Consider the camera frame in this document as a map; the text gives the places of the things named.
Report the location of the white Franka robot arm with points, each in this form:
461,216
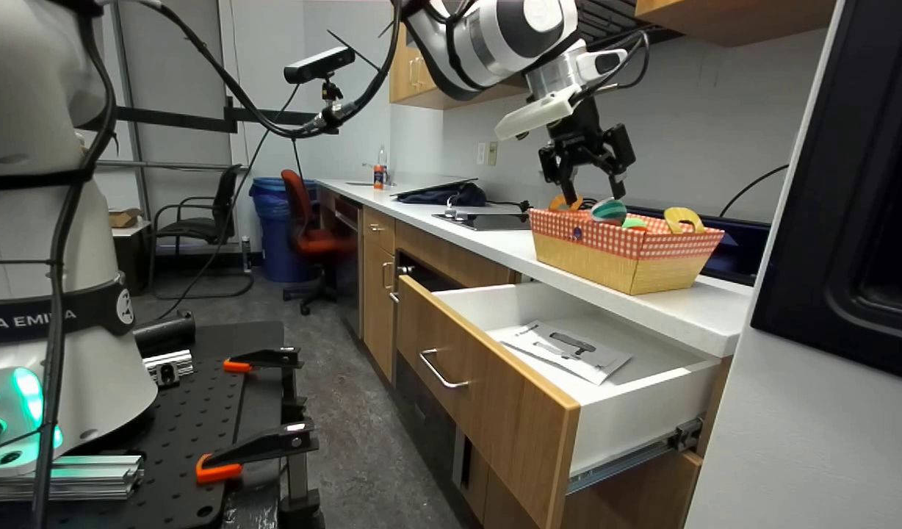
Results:
40,194

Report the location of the aluminium profile rail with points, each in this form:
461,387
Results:
78,478

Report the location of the white drawer with wooden front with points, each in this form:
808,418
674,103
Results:
498,412

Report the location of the yellow plush toy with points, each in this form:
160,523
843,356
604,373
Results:
670,219

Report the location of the black stereo camera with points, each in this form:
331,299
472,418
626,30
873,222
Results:
317,63

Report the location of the white tall cabinet panel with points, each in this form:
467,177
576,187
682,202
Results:
811,443

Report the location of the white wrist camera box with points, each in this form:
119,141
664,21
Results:
533,116

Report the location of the blue trash bin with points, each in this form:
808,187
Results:
275,235

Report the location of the small bottle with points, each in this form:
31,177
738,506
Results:
379,174

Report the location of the green plush toy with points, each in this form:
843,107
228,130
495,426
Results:
632,225

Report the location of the red office chair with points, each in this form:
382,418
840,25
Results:
317,243

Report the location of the black built-in appliance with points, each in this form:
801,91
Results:
861,194

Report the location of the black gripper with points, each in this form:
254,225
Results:
582,135

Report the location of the stainless steel range hood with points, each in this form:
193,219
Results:
620,19

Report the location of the black camera stand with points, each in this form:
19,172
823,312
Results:
173,118

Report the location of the red dotted cardboard basket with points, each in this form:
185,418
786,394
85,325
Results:
626,260

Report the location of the white paper manual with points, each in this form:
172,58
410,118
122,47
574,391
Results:
567,354

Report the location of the wooden base cabinet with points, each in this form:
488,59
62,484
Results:
378,296

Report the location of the black perforated robot table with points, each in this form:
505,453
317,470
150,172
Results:
173,431

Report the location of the black office chair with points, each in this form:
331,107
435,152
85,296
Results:
200,231

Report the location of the white wall outlet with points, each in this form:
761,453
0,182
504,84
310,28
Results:
488,154

